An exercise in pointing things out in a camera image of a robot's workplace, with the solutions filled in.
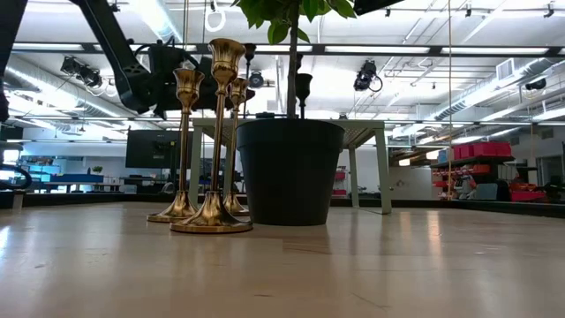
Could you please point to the black table edge rail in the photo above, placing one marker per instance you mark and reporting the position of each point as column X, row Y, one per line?
column 485, row 206

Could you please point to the black storage shelf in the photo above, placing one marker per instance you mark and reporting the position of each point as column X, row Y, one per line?
column 494, row 159

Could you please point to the short black candlestick holder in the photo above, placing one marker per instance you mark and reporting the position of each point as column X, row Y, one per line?
column 303, row 86

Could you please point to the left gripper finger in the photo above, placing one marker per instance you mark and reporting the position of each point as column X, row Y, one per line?
column 252, row 95

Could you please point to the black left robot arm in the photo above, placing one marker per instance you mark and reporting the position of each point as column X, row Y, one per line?
column 110, row 44

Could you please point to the black computer monitor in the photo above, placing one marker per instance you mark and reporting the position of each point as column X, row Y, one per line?
column 150, row 148

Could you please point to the medium gold candlestick holder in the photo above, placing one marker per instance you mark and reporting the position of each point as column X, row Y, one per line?
column 187, row 88

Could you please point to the tall gold candlestick holder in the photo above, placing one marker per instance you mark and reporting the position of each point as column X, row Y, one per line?
column 212, row 212

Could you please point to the black overhead crossbar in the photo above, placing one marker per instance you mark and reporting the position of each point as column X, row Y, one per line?
column 201, row 48

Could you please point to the red storage bin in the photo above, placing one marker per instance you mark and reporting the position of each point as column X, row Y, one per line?
column 527, row 195

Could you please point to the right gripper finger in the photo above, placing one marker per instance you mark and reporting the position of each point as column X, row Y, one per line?
column 368, row 5

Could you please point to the small background plant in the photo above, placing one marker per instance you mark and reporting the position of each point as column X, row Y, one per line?
column 97, row 169

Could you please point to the black ceiling spotlight cluster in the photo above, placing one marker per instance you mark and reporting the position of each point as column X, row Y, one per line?
column 84, row 73

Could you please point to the small pale green table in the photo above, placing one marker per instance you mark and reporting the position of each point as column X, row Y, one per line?
column 383, row 168

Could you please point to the red tool cart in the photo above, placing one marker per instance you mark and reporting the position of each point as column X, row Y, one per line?
column 340, row 176

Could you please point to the black plant pot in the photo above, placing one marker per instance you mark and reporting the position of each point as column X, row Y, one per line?
column 287, row 176

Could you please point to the small white post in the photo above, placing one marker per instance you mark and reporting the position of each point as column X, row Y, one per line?
column 17, row 201

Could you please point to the green leafy potted tree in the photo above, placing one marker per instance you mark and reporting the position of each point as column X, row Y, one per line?
column 291, row 79

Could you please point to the red storage bins row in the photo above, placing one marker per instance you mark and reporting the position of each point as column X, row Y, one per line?
column 485, row 150

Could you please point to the short gold candlestick holder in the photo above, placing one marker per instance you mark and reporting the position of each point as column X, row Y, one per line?
column 238, row 90

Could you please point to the blue background table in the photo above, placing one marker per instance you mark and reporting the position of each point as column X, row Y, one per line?
column 77, row 178

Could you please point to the round black ceiling fixture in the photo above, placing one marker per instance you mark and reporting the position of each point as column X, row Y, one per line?
column 258, row 79

